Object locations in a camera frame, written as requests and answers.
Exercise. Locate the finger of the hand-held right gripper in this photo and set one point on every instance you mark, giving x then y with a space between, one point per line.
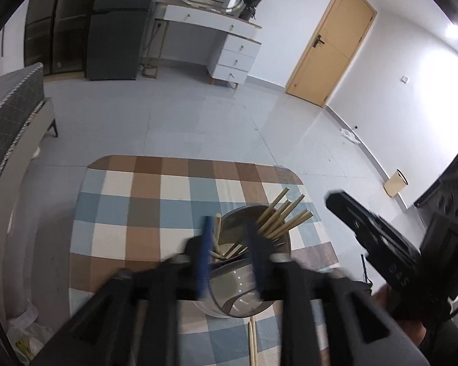
381 263
366 221

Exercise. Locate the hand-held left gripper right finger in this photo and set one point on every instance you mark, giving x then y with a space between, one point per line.
255 259

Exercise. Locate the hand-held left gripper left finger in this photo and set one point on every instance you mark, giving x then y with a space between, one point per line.
204 255

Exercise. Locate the grey utensil holder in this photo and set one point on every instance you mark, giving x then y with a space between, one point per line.
232 286

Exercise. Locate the bunch of wooden chopsticks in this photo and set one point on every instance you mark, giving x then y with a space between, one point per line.
281 218

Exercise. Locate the single wooden chopstick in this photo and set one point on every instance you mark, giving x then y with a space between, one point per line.
250 341
255 345

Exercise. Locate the person's right hand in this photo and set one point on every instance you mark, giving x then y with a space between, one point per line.
404 326

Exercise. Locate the wooden spoon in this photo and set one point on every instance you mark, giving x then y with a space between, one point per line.
216 236

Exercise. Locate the beige waste bin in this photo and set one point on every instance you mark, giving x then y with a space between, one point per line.
395 183

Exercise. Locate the checked tablecloth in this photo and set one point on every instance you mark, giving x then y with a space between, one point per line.
137 213

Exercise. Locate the white scrap on floor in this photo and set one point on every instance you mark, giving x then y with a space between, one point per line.
349 135

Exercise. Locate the wooden door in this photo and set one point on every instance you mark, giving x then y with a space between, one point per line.
328 45

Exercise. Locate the white plastic bag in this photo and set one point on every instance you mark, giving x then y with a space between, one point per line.
26 335

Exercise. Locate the white slipper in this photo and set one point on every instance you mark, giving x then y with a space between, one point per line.
34 153

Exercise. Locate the white dresser with gold legs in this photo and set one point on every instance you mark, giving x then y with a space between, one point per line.
232 49

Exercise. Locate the dark grey refrigerator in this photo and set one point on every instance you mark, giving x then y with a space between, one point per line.
118 38

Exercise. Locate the grey quilted bed headboard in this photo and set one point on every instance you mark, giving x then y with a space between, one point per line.
7 122

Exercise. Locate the dark glass wardrobe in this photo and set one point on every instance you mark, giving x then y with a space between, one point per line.
49 19

